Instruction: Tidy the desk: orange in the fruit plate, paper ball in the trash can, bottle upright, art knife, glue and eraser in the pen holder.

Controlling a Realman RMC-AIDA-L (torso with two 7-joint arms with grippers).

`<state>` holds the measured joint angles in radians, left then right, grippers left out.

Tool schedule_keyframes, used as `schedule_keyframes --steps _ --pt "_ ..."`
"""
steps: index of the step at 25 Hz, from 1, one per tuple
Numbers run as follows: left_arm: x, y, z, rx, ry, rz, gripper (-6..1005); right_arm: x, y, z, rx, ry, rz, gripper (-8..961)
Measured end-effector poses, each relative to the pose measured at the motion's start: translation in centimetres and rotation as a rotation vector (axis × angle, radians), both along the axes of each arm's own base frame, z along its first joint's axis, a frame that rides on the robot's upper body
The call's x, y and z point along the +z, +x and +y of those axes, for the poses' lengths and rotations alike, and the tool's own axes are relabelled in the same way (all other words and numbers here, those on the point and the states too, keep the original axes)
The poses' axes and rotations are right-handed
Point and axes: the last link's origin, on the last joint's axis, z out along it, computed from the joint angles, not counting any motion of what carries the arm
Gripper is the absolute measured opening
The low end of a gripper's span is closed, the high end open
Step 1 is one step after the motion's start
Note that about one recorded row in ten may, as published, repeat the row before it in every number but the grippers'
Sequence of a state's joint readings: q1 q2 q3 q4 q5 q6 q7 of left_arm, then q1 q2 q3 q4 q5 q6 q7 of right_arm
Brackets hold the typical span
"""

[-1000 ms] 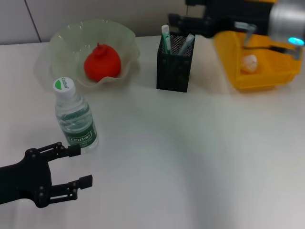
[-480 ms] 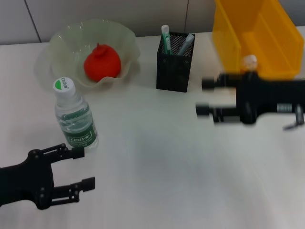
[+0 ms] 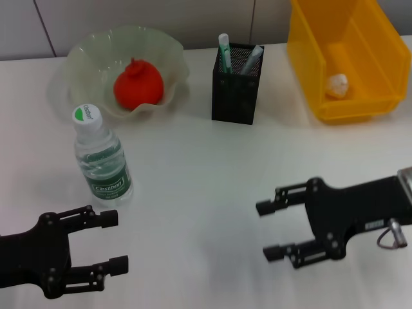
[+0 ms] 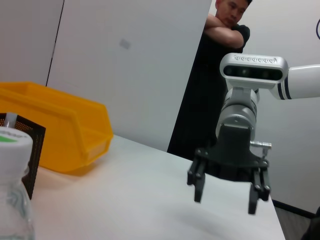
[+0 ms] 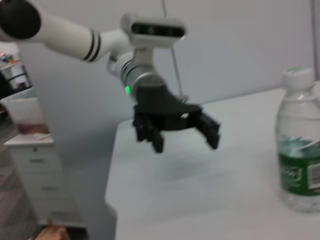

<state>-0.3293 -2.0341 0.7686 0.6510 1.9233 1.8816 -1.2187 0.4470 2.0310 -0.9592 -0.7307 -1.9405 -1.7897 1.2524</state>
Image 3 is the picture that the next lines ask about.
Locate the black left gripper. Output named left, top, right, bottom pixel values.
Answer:
left=0, top=205, right=129, bottom=299

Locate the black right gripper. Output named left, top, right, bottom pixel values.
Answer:
left=256, top=175, right=412, bottom=270

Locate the clear green-label water bottle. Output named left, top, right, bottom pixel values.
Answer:
left=71, top=103, right=135, bottom=207

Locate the white paper ball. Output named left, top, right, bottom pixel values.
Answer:
left=324, top=73, right=350, bottom=98

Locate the silver glitter marker pen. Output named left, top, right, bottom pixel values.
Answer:
left=239, top=44, right=264, bottom=75

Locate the mint green utility knife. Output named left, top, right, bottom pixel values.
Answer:
left=218, top=33, right=234, bottom=75

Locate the black mesh pen holder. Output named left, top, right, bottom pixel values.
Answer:
left=211, top=43, right=265, bottom=125

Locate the translucent wavy fruit plate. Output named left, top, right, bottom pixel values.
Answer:
left=64, top=25, right=189, bottom=122

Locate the yellow plastic storage bin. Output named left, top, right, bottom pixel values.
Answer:
left=286, top=0, right=412, bottom=125

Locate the right gripper cable with plug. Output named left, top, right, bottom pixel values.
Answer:
left=375, top=218, right=409, bottom=250

